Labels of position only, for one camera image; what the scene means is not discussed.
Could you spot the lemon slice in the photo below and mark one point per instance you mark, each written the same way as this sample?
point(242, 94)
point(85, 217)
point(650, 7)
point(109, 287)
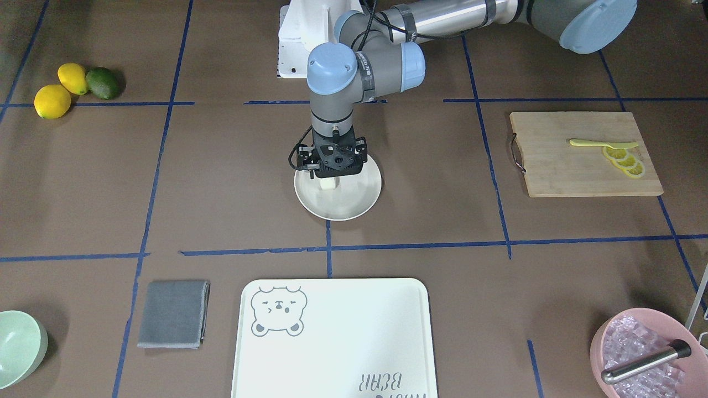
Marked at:
point(636, 171)
point(626, 163)
point(613, 154)

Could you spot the yellow plastic knife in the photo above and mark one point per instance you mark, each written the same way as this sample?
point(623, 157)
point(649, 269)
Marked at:
point(595, 143)

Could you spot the bamboo cutting board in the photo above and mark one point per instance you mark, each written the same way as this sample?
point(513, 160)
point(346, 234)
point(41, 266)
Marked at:
point(554, 168)

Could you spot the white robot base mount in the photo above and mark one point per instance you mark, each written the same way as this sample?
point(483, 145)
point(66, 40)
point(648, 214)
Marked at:
point(303, 26)

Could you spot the whole yellow lemon lower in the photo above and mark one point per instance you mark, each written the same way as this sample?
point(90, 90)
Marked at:
point(52, 101)

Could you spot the lemon slice near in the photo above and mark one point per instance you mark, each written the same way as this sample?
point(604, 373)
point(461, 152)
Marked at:
point(636, 171)

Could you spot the pink bowl with ice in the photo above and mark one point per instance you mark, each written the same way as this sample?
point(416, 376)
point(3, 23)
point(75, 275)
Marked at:
point(639, 331)

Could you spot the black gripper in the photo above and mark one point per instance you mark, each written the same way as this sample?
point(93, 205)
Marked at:
point(306, 157)

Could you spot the mint green bowl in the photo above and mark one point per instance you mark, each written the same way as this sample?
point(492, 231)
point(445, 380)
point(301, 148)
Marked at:
point(24, 341)

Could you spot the whole yellow lemon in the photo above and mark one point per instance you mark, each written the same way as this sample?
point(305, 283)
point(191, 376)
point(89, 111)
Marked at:
point(73, 77)
point(52, 101)

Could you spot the lemon slice middle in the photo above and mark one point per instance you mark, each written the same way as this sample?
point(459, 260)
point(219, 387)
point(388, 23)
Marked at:
point(626, 163)

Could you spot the whole yellow lemon upper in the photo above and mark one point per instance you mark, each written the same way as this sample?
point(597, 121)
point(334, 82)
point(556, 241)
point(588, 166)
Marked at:
point(73, 77)

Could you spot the white steamed bun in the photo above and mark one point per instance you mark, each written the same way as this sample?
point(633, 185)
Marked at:
point(328, 184)

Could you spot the white bear serving tray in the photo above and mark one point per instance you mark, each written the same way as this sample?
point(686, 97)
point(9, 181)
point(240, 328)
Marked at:
point(334, 337)

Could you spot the steel black-tipped tongs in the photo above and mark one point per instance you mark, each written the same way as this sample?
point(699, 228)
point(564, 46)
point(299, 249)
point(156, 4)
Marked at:
point(675, 349)

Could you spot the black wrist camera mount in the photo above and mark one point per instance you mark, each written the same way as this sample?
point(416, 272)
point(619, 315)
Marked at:
point(307, 158)

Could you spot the lemon slice far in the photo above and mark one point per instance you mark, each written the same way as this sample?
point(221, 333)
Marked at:
point(613, 154)

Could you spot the white round plate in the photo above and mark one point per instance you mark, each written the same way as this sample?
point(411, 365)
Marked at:
point(354, 196)

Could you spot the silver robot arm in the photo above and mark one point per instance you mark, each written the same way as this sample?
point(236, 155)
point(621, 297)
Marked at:
point(377, 53)

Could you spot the green avocado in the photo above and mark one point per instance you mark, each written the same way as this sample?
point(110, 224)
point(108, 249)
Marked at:
point(103, 83)

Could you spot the folded grey cloth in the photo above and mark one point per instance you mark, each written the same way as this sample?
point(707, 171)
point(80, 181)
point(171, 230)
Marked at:
point(174, 314)

